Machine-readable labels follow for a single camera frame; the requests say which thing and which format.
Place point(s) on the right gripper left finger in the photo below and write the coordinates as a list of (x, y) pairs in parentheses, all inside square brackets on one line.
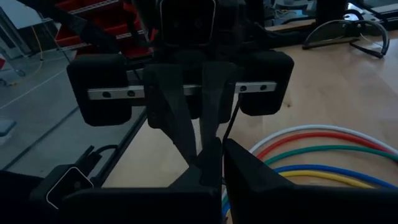
[(186, 205)]

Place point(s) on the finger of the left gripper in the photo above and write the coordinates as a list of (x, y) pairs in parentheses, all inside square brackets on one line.
[(217, 93), (169, 102)]

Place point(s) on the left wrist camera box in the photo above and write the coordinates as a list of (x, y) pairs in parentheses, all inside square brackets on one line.
[(188, 21)]

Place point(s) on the black zip tie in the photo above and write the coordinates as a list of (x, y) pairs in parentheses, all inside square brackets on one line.
[(232, 118)]

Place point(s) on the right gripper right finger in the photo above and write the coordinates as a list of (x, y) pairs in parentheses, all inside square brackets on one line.
[(280, 205)]

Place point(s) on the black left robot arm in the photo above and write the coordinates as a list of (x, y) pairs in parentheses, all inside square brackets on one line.
[(242, 28)]

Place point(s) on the red bin shelf rack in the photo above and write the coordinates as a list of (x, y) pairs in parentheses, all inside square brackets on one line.
[(109, 31)]

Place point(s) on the black exterior camera box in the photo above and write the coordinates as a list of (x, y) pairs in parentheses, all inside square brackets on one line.
[(68, 186)]

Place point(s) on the black aluminium table frame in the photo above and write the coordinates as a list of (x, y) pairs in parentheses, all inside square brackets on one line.
[(124, 146)]

